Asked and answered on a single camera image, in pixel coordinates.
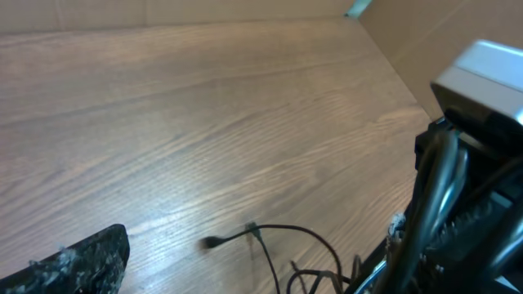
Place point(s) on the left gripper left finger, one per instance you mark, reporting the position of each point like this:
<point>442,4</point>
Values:
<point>95,265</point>

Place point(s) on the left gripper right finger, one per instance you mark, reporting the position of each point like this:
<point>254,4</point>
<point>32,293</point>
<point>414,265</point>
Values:
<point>371,269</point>

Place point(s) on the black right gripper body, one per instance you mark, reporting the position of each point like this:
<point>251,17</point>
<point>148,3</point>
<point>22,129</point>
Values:
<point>466,215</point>

